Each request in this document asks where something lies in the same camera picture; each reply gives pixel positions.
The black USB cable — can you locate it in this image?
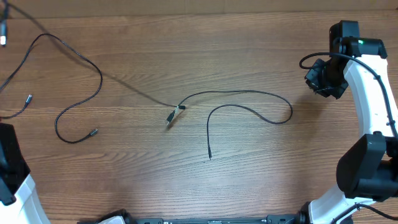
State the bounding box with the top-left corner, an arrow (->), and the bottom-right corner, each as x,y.
0,0 -> 187,127
0,33 -> 104,144
177,90 -> 294,161

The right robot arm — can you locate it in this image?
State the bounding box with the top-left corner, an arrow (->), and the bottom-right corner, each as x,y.
278,21 -> 397,223

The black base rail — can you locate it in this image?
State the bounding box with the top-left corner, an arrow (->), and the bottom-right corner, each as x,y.
78,214 -> 308,224

